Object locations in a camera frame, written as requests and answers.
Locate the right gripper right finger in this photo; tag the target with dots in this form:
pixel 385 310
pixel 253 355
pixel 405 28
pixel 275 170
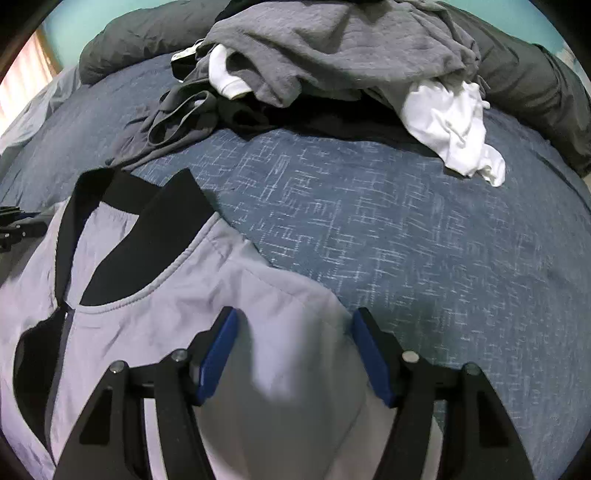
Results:
pixel 449 422

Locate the white garment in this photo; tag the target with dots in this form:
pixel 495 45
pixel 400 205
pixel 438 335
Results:
pixel 451 123

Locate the light grey blanket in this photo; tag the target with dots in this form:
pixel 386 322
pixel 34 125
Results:
pixel 38 110

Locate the dark grey rolled duvet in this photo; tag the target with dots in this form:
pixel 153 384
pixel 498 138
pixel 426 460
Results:
pixel 523 79

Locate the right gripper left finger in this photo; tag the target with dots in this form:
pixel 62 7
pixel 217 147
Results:
pixel 139 422

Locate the blue patterned bed sheet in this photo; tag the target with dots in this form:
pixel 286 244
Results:
pixel 458 270

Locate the grey black zip jacket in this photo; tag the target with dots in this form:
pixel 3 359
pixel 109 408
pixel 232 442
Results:
pixel 131 271

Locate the dark grey garment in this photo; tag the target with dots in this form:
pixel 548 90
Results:
pixel 335 69

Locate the pink window curtain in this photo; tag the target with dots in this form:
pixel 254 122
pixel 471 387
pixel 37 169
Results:
pixel 34 67

